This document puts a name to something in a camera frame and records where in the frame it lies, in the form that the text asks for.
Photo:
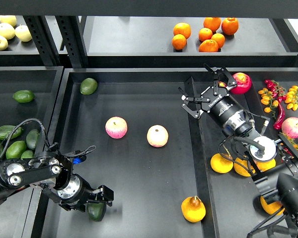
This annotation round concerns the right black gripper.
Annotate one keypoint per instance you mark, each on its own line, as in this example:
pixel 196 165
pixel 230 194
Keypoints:
pixel 219 104

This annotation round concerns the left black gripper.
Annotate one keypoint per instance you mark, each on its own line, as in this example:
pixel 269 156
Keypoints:
pixel 78 193

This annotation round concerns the dark green avocado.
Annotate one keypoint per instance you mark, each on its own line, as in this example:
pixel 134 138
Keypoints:
pixel 96 211
pixel 32 139

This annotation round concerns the yellow pear under right arm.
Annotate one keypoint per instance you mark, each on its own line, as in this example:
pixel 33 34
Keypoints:
pixel 270 208

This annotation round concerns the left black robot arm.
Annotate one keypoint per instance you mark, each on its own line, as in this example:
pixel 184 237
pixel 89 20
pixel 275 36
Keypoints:
pixel 52 173

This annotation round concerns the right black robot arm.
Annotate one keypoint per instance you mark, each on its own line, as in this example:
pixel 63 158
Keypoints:
pixel 277 184

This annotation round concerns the green avocado lower cluster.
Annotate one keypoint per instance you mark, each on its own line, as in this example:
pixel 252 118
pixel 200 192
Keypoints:
pixel 28 154

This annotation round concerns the green avocado cluster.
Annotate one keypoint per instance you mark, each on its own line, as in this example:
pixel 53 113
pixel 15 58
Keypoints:
pixel 16 149
pixel 28 154

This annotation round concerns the dark green avocado upright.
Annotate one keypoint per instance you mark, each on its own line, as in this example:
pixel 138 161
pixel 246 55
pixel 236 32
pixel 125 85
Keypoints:
pixel 32 139

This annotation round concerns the green avocado middle cluster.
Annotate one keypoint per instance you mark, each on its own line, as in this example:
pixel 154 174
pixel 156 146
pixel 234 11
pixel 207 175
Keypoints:
pixel 16 149

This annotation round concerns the green avocado top of tray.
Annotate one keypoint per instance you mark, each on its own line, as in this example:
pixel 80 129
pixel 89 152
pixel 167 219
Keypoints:
pixel 88 86

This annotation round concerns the green avocado left tray top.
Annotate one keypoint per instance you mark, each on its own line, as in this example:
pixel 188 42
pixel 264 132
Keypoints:
pixel 23 96

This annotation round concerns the pale yellow pear right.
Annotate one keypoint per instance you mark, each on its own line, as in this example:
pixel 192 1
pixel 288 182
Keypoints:
pixel 22 33

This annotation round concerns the dark red small apple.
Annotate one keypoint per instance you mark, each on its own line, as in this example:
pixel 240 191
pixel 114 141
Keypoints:
pixel 222 84

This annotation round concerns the red apple right tray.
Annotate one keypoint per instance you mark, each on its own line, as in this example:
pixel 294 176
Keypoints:
pixel 244 83

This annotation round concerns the orange cherry tomato cluster left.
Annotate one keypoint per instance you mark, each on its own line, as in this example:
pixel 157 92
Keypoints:
pixel 268 99

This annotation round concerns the orange cherry tomato cluster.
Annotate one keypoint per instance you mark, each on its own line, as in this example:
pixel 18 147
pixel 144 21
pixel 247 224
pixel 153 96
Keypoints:
pixel 268 99
pixel 292 98

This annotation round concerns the orange on shelf front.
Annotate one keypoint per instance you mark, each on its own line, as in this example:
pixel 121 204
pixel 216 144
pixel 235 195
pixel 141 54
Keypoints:
pixel 208 46

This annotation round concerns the orange on shelf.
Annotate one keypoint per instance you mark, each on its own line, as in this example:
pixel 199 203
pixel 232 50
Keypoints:
pixel 183 29
pixel 213 23
pixel 205 34
pixel 219 39
pixel 230 26
pixel 208 46
pixel 179 42

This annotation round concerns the orange on shelf right center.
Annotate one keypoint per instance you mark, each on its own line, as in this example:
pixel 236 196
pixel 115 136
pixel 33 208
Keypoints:
pixel 219 39

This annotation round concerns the red cherry tomato cluster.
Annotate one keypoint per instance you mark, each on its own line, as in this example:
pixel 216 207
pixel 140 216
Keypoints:
pixel 275 90

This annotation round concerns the pale pink apple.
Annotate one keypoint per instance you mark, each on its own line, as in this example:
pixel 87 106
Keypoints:
pixel 157 136

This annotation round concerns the orange on shelf lower left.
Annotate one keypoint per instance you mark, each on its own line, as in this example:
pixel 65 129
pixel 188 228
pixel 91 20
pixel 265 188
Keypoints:
pixel 179 42

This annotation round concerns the red chili pepper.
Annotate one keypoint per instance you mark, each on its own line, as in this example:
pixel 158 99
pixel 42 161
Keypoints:
pixel 280 118

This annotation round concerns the orange on shelf top right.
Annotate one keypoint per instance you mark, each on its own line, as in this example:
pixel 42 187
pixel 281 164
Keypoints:
pixel 230 26

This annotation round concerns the orange on shelf far left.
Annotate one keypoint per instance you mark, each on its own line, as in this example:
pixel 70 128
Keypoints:
pixel 183 29

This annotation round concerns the pink red apple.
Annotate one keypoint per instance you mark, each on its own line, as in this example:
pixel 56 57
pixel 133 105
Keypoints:
pixel 116 127

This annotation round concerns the orange cherry tomato cluster right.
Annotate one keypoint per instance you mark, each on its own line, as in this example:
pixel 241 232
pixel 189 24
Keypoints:
pixel 292 98

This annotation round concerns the black center tray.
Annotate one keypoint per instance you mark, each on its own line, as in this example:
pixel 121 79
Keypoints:
pixel 149 183

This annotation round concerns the pink apple far right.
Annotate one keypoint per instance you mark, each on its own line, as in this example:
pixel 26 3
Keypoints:
pixel 290 127

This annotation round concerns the black shelf rack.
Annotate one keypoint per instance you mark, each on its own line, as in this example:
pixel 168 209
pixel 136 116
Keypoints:
pixel 139 33

